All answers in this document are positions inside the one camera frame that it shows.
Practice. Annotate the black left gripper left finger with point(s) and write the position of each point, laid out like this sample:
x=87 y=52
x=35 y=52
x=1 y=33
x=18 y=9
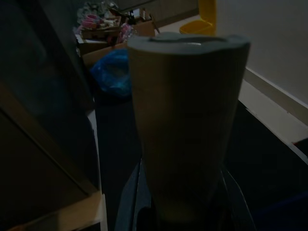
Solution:
x=134 y=207

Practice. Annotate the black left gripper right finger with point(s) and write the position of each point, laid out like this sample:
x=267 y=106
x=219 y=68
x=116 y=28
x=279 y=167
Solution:
x=237 y=211

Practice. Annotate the black floor mat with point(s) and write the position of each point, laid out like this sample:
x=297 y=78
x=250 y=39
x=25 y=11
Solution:
x=113 y=130

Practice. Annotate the blue plastic bag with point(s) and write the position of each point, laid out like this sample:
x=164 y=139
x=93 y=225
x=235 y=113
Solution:
x=110 y=72

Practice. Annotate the dark wooden cabinet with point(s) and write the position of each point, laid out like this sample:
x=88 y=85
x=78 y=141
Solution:
x=43 y=96

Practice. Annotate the brown cardboard box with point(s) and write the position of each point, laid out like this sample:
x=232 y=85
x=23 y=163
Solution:
x=144 y=27
x=95 y=52

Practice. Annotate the wooden tray with toys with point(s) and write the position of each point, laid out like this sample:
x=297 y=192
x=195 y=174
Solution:
x=101 y=33

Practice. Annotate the yellow plastic bin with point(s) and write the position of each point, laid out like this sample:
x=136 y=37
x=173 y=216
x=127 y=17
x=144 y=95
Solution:
x=197 y=27

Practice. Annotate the pink round toy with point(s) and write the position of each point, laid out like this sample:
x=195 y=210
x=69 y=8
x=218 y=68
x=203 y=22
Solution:
x=89 y=20

